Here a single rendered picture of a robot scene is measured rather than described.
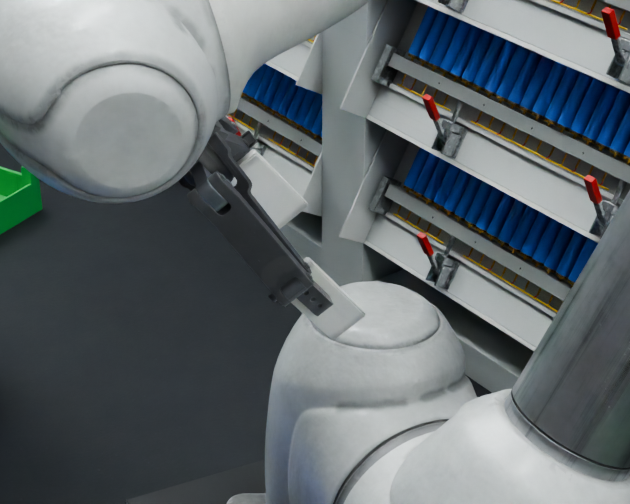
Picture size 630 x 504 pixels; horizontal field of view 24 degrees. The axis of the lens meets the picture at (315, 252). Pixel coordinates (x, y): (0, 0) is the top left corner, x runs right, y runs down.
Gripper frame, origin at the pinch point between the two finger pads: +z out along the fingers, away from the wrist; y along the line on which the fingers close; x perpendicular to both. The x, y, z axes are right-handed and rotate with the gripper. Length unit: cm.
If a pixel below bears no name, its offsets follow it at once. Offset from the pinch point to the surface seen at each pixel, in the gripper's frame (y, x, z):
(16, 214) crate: -112, -53, 49
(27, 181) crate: -115, -49, 48
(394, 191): -70, -1, 58
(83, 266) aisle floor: -96, -46, 53
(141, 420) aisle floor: -55, -43, 50
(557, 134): -46, 20, 47
